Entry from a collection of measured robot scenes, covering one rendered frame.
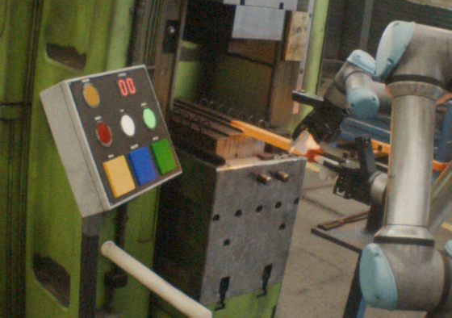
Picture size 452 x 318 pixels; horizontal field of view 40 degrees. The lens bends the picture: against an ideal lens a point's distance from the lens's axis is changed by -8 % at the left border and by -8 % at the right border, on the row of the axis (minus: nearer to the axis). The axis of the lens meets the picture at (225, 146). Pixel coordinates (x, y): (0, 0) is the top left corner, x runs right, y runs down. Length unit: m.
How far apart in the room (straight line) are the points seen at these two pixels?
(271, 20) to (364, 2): 9.35
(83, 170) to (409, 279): 0.68
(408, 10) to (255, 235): 8.88
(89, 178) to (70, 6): 0.84
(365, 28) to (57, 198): 9.41
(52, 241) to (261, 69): 0.92
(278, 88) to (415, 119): 1.10
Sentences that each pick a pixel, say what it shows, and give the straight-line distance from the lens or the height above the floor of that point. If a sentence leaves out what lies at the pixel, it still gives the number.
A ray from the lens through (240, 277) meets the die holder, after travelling 2.10.
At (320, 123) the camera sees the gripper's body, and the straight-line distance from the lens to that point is 1.75.
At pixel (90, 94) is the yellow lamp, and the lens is 1.40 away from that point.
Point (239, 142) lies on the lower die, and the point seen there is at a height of 0.96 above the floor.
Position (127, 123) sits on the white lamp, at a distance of 1.48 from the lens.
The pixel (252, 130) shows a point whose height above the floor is 1.01.
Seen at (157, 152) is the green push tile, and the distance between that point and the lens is 1.55.
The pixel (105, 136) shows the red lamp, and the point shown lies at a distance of 1.40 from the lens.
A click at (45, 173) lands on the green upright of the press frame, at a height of 0.73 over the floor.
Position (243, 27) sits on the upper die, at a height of 1.30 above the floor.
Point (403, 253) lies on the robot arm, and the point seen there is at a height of 1.04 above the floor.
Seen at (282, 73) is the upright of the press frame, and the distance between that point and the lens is 2.23.
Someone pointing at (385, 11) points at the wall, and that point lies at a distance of 10.99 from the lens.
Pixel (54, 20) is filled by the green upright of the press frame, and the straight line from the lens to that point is 2.10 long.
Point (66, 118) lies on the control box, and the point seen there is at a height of 1.12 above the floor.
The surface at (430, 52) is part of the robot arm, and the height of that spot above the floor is 1.38.
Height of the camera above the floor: 1.46
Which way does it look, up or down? 15 degrees down
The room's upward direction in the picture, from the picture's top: 8 degrees clockwise
